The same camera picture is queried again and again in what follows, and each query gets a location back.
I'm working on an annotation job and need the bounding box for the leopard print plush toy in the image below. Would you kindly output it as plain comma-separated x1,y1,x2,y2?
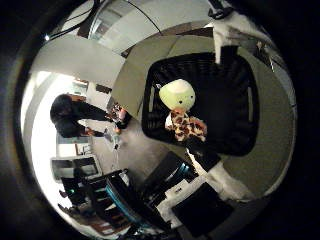
164,108,208,143

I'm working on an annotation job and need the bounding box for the round green plush toy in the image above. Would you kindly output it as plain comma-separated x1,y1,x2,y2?
158,78,197,112

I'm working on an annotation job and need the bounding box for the black plastic container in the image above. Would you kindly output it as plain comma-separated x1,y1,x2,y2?
141,51,261,158

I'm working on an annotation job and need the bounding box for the black equipment cart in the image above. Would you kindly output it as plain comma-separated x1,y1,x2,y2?
59,151,201,238

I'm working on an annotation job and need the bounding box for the person in dark clothes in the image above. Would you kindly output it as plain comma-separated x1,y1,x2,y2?
49,93,133,139

